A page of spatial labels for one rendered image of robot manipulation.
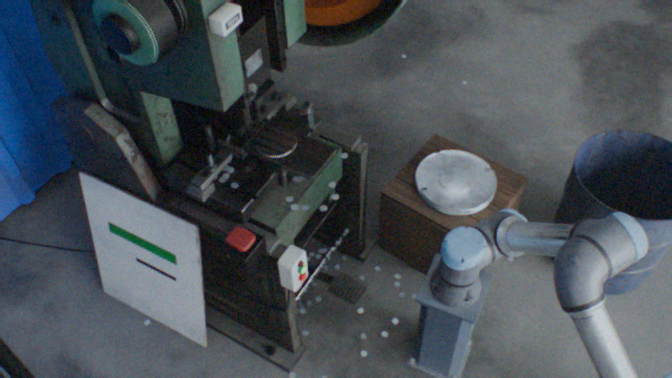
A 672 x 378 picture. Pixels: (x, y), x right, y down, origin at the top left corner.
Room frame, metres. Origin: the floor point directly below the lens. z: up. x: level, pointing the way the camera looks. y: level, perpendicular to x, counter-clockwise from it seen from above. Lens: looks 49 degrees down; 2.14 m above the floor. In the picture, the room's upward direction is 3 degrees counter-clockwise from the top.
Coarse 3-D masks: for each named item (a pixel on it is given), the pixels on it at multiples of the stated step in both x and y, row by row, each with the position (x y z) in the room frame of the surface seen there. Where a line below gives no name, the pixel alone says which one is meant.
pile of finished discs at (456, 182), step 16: (432, 160) 1.62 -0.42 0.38; (448, 160) 1.62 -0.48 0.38; (464, 160) 1.61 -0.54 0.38; (480, 160) 1.61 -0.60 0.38; (416, 176) 1.54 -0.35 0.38; (432, 176) 1.54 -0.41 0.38; (448, 176) 1.53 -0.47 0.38; (464, 176) 1.53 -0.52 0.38; (480, 176) 1.53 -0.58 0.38; (496, 176) 1.52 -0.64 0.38; (432, 192) 1.47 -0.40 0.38; (448, 192) 1.46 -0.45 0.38; (464, 192) 1.46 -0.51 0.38; (480, 192) 1.45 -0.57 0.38; (448, 208) 1.39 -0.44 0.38; (464, 208) 1.38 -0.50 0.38; (480, 208) 1.39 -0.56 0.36
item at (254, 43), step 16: (256, 16) 1.44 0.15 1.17; (240, 32) 1.38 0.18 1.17; (256, 32) 1.41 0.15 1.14; (256, 48) 1.40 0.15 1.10; (256, 64) 1.39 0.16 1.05; (256, 80) 1.39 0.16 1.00; (272, 80) 1.42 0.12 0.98; (256, 96) 1.35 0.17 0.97; (272, 96) 1.39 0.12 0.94; (240, 112) 1.33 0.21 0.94; (256, 112) 1.33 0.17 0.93
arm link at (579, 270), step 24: (576, 240) 0.82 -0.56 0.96; (576, 264) 0.76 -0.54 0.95; (600, 264) 0.76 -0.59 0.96; (576, 288) 0.72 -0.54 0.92; (600, 288) 0.72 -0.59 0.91; (576, 312) 0.69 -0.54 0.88; (600, 312) 0.68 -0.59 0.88; (600, 336) 0.64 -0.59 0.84; (600, 360) 0.61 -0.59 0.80; (624, 360) 0.61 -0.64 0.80
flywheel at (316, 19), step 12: (312, 0) 1.70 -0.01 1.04; (324, 0) 1.68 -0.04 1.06; (336, 0) 1.65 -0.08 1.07; (348, 0) 1.60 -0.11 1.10; (360, 0) 1.58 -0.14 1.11; (372, 0) 1.56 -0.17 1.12; (312, 12) 1.67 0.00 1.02; (324, 12) 1.65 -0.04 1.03; (336, 12) 1.62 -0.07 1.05; (348, 12) 1.60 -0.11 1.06; (360, 12) 1.58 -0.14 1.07; (324, 24) 1.65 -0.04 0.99; (336, 24) 1.62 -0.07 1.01
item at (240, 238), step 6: (234, 228) 1.06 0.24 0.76; (240, 228) 1.06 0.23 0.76; (228, 234) 1.04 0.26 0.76; (234, 234) 1.04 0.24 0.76; (240, 234) 1.04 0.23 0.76; (246, 234) 1.04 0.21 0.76; (252, 234) 1.04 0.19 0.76; (228, 240) 1.02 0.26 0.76; (234, 240) 1.02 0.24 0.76; (240, 240) 1.02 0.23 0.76; (246, 240) 1.02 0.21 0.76; (252, 240) 1.02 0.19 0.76; (234, 246) 1.01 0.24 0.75; (240, 246) 1.00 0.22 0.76; (246, 246) 1.00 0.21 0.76
